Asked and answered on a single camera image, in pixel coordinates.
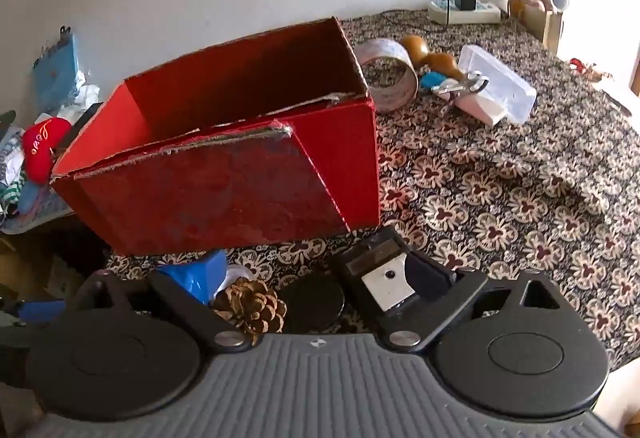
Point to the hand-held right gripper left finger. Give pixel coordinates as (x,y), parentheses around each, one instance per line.
(200,275)

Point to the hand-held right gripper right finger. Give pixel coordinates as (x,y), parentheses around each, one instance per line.
(450,298)

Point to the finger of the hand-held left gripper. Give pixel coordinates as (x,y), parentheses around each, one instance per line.
(40,310)

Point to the brown pine cone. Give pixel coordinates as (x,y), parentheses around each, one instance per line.
(250,305)

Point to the black box with white plate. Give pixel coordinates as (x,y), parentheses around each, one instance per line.
(390,288)

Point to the red cardboard box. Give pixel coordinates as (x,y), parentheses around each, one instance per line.
(225,188)

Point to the black round lid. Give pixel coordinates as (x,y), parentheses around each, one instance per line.
(312,303)

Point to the floral patterned tablecloth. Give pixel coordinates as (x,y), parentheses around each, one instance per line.
(500,193)

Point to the pile of clothes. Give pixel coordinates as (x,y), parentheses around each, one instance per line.
(10,163)

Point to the red heart plush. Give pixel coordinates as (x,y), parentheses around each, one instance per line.
(42,143)

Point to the white crumpled tissue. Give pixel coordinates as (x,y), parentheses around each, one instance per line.
(87,95)

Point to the metal wrench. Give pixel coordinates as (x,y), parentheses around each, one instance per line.
(465,83)

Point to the clear plastic box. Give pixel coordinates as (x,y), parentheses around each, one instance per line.
(505,83)

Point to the brown gourd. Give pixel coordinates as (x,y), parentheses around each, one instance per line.
(440,63)

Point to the printed tape roll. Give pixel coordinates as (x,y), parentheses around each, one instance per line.
(380,49)

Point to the red small trinket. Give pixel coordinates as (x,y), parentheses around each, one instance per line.
(579,64)

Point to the white power strip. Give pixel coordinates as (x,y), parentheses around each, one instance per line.
(480,13)

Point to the wooden box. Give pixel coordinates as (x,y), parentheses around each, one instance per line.
(540,25)

